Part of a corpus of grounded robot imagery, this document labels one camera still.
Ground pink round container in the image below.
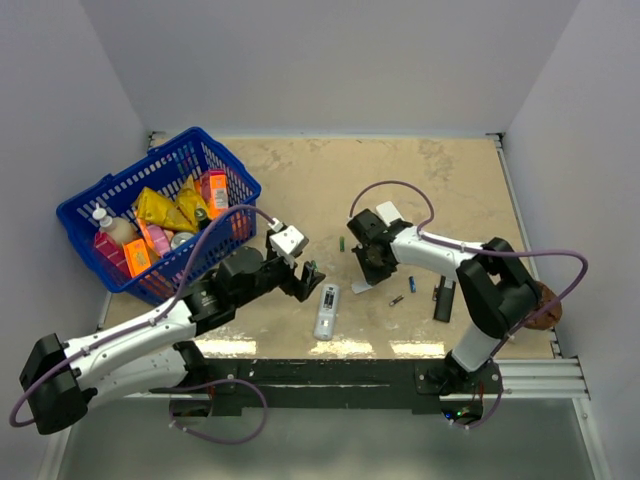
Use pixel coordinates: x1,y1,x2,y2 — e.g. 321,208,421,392
147,225,171,257

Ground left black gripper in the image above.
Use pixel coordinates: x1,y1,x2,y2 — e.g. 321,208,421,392
234,231,325,309

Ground white battery cover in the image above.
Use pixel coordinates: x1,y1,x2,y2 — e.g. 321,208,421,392
351,281,372,295

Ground brown cloth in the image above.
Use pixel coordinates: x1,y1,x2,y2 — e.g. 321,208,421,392
524,281,563,331

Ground blue plastic shopping basket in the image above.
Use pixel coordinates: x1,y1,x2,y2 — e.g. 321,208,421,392
56,127,261,305

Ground small orange box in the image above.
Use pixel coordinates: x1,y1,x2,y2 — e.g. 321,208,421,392
123,239,152,278

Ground silver can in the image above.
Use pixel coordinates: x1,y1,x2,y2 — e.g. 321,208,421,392
170,232,194,250

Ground orange juice carton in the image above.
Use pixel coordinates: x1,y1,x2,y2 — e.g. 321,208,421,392
203,169,229,219

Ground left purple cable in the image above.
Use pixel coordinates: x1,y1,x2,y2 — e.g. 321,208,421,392
9,204,281,428

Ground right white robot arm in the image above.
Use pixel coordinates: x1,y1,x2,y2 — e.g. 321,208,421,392
347,209,542,393

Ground black remote control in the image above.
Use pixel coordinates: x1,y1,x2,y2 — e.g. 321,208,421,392
433,276,456,323

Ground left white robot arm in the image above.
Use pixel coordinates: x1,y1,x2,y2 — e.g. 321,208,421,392
17,247,326,435

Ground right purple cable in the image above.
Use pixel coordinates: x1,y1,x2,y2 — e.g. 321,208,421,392
348,180,590,351

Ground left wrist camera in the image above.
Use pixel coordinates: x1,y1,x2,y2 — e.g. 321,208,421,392
269,225,309,262

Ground soap pump bottle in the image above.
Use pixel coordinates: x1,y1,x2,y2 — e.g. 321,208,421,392
92,206,138,247

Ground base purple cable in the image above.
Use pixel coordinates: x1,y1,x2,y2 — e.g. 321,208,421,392
168,369,275,444

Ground white remote control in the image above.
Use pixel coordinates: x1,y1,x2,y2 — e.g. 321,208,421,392
313,284,341,341

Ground yellow snack bag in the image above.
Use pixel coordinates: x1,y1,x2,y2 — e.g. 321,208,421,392
134,187,196,233
175,175,208,227

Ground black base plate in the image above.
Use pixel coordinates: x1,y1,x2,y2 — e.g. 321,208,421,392
179,359,503,414

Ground white remote with display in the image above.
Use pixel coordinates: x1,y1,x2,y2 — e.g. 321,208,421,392
376,201,404,226

